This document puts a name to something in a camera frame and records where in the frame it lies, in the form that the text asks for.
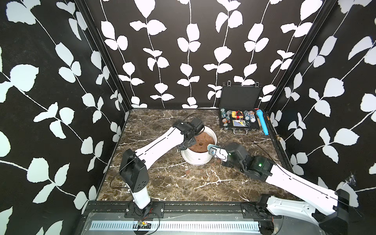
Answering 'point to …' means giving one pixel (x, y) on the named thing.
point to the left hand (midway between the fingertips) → (189, 142)
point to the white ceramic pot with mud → (198, 153)
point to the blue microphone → (259, 112)
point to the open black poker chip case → (238, 106)
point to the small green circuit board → (144, 224)
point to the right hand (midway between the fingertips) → (221, 145)
